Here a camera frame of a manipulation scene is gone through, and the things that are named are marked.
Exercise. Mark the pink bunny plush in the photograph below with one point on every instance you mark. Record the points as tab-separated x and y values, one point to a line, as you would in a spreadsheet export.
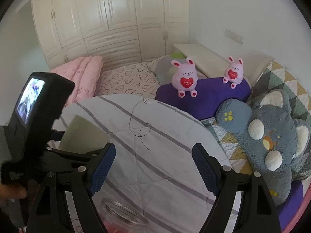
185	78
234	74

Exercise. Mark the pale green cup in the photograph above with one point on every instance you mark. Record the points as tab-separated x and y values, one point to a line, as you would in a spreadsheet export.
82	137

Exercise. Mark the striped round table cloth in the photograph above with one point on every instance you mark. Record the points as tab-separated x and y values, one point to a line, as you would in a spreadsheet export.
153	172

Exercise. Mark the operator hand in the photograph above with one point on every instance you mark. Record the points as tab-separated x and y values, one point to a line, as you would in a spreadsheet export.
8	192

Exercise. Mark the grey blue paw cushion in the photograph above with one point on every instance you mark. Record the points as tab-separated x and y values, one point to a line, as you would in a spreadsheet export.
270	137

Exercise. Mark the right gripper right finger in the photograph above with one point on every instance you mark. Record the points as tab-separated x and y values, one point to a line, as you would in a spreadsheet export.
257	212

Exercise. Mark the cream white wardrobe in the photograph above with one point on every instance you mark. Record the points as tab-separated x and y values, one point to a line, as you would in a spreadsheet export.
122	32

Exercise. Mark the right pink bunny plush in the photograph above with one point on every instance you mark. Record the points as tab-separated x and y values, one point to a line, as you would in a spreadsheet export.
234	74

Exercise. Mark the camera with lit screen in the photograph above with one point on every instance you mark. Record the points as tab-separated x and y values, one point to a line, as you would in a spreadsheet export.
40	103

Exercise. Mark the wall switch plate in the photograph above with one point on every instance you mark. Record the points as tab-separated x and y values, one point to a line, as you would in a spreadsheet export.
233	36

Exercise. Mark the triangle pattern quilted cover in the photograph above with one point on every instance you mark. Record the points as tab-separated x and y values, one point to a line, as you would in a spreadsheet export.
273	77

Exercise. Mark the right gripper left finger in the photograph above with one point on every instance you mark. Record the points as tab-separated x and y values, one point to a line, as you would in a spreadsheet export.
103	169

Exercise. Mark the heart pattern bed sheet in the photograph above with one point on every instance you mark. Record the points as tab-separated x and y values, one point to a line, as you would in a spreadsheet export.
135	79

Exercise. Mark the clear glass with pink label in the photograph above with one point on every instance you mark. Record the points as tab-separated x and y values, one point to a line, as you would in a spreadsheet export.
118	218

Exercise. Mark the purple pillow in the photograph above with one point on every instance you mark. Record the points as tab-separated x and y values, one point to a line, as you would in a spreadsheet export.
211	93

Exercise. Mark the left pink bunny plush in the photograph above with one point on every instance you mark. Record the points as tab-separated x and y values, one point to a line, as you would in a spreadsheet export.
185	78

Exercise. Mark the folded pink quilt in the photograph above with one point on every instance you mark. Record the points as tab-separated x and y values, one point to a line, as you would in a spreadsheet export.
85	73

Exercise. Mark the grey green flower cushion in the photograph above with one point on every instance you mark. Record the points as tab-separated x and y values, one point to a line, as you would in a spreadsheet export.
164	70

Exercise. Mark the white headboard shelf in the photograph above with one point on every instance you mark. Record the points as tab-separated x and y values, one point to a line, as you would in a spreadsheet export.
213	65

